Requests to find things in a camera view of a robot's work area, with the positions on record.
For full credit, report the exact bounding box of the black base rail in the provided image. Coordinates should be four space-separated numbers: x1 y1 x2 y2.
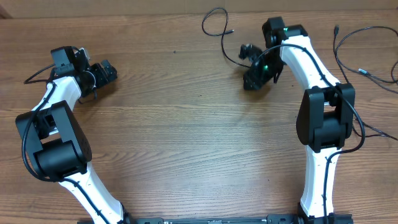
77 213 354 224

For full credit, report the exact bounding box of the black USB cable short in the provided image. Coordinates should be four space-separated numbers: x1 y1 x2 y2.
332 24 398 141

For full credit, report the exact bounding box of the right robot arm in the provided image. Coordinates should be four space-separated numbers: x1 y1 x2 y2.
239 17 355 223

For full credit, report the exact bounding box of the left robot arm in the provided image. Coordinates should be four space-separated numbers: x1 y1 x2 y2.
16 46 132 223

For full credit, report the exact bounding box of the black USB cable long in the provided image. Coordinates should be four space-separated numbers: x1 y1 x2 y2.
201 7 252 68

